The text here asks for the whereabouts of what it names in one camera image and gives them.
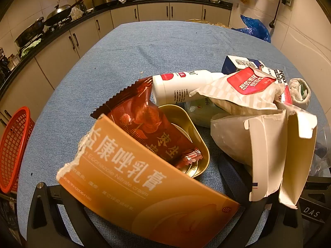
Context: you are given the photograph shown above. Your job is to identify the blue white barcode box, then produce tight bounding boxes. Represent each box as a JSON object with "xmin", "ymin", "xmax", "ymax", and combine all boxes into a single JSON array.
[{"xmin": 221, "ymin": 55, "xmax": 264, "ymax": 76}]

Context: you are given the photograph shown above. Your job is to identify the yellow plastic bag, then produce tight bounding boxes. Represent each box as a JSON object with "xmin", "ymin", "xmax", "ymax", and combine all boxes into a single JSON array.
[{"xmin": 185, "ymin": 19, "xmax": 229, "ymax": 28}]

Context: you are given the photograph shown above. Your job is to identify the small red candy wrapper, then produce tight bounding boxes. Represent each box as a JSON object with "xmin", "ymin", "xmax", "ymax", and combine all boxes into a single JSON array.
[{"xmin": 180, "ymin": 148, "xmax": 203, "ymax": 166}]

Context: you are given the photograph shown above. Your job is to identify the blue tablecloth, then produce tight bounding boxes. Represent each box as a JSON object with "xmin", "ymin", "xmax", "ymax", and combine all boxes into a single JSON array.
[{"xmin": 17, "ymin": 21, "xmax": 326, "ymax": 248}]

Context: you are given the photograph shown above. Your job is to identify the clear plastic bag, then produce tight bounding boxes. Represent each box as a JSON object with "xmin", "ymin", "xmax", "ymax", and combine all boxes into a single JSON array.
[{"xmin": 310, "ymin": 128, "xmax": 331, "ymax": 177}]

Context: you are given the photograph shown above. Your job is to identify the orange cardboard medicine box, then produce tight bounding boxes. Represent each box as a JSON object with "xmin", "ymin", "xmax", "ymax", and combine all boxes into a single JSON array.
[{"xmin": 56, "ymin": 114, "xmax": 241, "ymax": 248}]

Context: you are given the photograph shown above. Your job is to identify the red plastic basket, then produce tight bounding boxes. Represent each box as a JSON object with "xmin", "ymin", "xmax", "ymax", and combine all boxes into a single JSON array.
[{"xmin": 0, "ymin": 106, "xmax": 36, "ymax": 194}]

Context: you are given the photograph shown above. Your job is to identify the white plastic bottle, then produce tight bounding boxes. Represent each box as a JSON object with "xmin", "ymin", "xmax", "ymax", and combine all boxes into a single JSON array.
[{"xmin": 151, "ymin": 70, "xmax": 225, "ymax": 106}]

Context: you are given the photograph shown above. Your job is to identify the red white carton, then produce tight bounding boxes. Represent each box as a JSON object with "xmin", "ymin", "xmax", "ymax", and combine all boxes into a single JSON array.
[{"xmin": 259, "ymin": 64, "xmax": 294, "ymax": 105}]

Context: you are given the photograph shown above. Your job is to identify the black power cable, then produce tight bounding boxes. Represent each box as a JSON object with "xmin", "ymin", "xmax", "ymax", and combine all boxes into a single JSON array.
[{"xmin": 269, "ymin": 0, "xmax": 283, "ymax": 29}]

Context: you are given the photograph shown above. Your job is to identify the torn white cardboard box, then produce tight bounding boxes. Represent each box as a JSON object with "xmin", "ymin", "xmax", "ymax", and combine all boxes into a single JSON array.
[{"xmin": 210, "ymin": 101, "xmax": 318, "ymax": 210}]

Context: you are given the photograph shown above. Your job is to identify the black frying pan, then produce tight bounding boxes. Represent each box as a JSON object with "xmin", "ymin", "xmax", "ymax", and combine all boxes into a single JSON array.
[{"xmin": 14, "ymin": 17, "xmax": 45, "ymax": 47}]

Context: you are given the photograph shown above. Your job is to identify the crumpled clear food bag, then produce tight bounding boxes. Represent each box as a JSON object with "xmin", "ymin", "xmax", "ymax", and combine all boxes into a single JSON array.
[{"xmin": 70, "ymin": 6, "xmax": 84, "ymax": 21}]

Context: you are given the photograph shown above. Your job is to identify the striped paper bag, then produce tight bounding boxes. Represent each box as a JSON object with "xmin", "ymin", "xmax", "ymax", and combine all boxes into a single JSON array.
[{"xmin": 189, "ymin": 67, "xmax": 285, "ymax": 115}]

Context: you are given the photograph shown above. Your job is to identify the row of condiment bottles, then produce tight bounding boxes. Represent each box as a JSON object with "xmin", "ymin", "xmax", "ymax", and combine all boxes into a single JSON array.
[{"xmin": 0, "ymin": 47, "xmax": 21, "ymax": 78}]

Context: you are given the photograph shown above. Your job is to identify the rolled white green sock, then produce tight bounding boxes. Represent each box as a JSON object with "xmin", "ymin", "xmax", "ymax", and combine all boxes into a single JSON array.
[{"xmin": 287, "ymin": 78, "xmax": 311, "ymax": 109}]

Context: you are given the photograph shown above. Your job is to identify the wok with metal lid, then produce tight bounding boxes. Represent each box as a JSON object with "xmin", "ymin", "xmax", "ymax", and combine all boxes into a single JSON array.
[{"xmin": 44, "ymin": 0, "xmax": 85, "ymax": 27}]

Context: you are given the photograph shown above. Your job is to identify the cream kitchen counter cabinets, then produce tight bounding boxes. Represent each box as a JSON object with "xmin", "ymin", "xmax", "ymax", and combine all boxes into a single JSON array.
[{"xmin": 0, "ymin": 0, "xmax": 233, "ymax": 140}]

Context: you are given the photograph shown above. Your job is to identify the green cloth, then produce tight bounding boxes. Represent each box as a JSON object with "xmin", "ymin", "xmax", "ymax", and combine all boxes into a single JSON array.
[{"xmin": 21, "ymin": 38, "xmax": 42, "ymax": 58}]

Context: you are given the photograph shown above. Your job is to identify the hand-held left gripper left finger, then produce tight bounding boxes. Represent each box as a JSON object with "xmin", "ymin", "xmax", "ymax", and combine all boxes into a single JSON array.
[{"xmin": 27, "ymin": 182, "xmax": 112, "ymax": 248}]

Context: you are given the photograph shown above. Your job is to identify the dark red snack packet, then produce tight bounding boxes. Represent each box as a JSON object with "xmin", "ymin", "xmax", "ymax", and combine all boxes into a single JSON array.
[{"xmin": 90, "ymin": 77, "xmax": 197, "ymax": 166}]

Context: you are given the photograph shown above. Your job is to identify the blue plastic bag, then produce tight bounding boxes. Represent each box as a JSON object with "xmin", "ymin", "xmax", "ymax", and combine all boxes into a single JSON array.
[{"xmin": 231, "ymin": 14, "xmax": 271, "ymax": 43}]

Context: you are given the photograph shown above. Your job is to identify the gold metal tin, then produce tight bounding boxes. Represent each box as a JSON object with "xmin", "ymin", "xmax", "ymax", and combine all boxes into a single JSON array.
[{"xmin": 158, "ymin": 104, "xmax": 210, "ymax": 179}]

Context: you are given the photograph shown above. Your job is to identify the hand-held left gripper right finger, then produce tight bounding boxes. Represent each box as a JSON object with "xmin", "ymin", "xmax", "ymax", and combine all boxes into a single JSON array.
[{"xmin": 220, "ymin": 159, "xmax": 304, "ymax": 248}]

